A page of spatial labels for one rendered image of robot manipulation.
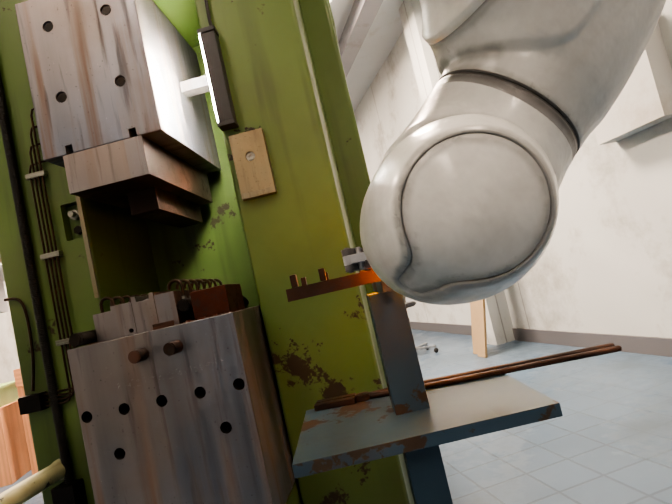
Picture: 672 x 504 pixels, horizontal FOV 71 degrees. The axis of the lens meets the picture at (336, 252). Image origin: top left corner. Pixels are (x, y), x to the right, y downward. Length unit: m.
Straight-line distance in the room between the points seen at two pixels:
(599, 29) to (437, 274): 0.17
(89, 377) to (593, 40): 1.08
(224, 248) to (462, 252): 1.41
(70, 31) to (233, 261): 0.76
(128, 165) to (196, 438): 0.63
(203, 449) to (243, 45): 0.99
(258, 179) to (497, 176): 1.02
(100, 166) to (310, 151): 0.50
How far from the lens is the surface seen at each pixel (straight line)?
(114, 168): 1.23
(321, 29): 1.85
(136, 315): 1.18
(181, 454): 1.12
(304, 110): 1.26
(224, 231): 1.60
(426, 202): 0.22
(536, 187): 0.24
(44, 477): 1.43
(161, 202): 1.30
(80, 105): 1.31
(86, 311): 1.40
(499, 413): 0.77
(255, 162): 1.23
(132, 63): 1.29
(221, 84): 1.30
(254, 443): 1.06
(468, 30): 0.31
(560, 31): 0.31
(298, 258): 1.19
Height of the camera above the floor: 0.92
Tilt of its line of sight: 4 degrees up
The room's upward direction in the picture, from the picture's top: 13 degrees counter-clockwise
